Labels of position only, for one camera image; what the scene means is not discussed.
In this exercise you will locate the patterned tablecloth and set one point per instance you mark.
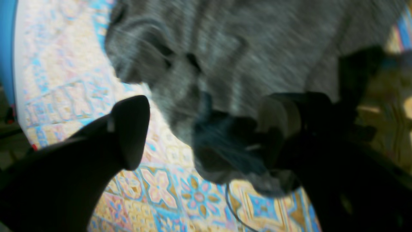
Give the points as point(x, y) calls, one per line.
point(64, 81)

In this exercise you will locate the grey t-shirt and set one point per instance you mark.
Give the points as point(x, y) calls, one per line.
point(209, 65)

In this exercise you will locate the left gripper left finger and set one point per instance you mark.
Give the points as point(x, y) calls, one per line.
point(57, 188)

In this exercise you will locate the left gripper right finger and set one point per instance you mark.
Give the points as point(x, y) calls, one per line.
point(352, 187)

